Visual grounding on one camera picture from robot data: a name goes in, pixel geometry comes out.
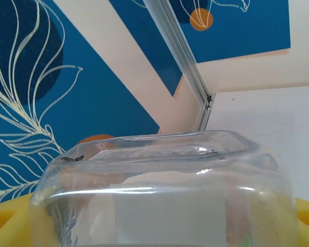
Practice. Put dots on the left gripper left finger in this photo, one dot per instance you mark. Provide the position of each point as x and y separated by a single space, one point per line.
10 226

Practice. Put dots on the square clear bottle white label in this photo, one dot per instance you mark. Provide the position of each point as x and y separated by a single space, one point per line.
157 205

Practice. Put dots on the aluminium side rail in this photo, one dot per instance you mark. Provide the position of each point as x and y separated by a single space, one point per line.
205 118

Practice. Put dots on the aluminium frame post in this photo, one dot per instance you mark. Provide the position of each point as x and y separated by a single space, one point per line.
180 46

